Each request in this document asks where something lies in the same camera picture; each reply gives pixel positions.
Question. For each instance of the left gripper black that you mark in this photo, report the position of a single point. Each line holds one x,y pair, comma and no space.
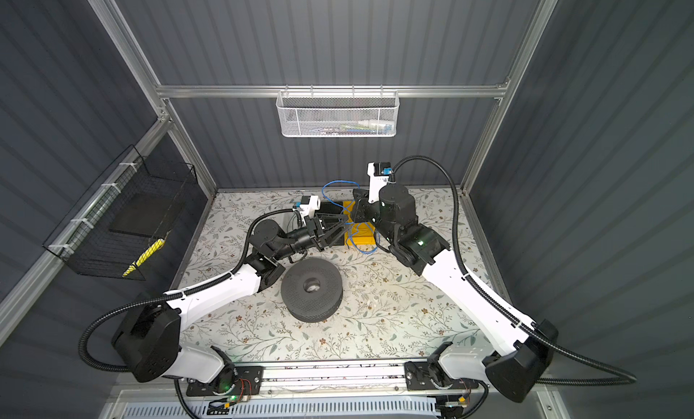
317,234

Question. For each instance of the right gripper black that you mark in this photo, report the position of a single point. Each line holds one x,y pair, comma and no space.
361,204

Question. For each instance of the grey perforated spool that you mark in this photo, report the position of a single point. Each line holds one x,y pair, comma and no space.
312,290

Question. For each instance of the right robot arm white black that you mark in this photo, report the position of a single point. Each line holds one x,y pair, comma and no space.
515,361

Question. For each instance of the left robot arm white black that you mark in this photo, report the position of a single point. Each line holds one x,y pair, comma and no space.
149,339

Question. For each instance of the black plastic bin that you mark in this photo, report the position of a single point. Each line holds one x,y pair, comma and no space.
330,208

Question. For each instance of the yellow plastic bin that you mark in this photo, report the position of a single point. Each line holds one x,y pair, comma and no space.
360,234

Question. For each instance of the yellow black item in basket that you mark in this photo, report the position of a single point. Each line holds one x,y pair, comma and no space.
157,245

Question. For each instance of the black pad in basket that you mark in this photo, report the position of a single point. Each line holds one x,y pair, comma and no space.
147,215

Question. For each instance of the white vented strip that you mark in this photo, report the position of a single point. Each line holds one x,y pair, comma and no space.
393,407

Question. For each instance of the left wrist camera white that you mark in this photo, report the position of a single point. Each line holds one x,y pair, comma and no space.
307,206

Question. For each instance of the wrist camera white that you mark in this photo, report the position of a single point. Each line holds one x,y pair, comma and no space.
307,206
379,173

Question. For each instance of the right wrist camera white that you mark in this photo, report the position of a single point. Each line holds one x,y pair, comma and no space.
379,173

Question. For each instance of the white wire mesh basket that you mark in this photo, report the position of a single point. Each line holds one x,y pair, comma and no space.
348,116

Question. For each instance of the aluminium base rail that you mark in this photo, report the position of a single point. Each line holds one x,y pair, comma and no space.
333,378

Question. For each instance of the black wire basket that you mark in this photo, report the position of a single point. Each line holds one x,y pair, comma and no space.
86,244

